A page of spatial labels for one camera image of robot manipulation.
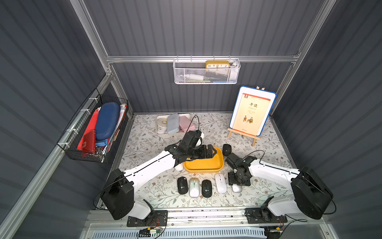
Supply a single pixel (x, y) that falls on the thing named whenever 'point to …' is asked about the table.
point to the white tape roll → (162, 126)
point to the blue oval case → (107, 120)
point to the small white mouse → (236, 188)
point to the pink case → (185, 125)
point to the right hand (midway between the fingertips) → (236, 182)
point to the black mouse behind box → (227, 149)
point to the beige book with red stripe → (250, 114)
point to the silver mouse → (194, 187)
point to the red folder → (87, 142)
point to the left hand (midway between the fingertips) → (212, 154)
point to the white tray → (186, 115)
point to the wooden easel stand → (255, 138)
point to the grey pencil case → (173, 124)
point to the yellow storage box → (210, 165)
